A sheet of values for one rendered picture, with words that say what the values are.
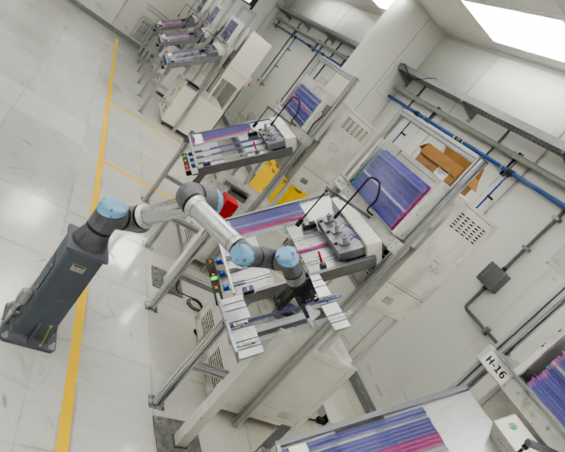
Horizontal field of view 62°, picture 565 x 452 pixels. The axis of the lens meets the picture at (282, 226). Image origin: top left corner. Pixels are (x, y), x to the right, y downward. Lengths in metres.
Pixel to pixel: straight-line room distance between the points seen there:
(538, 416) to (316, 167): 2.46
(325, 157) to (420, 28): 2.46
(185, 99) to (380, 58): 2.66
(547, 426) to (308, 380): 1.40
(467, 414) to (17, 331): 1.89
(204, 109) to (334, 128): 3.41
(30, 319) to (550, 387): 2.05
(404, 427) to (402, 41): 4.49
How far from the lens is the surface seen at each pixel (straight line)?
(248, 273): 2.34
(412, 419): 1.77
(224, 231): 1.67
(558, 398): 1.70
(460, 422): 1.81
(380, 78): 5.58
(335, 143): 3.62
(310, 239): 2.49
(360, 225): 2.42
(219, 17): 7.96
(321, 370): 2.74
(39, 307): 2.36
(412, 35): 5.65
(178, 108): 6.68
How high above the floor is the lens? 1.67
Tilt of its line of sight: 15 degrees down
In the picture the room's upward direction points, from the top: 40 degrees clockwise
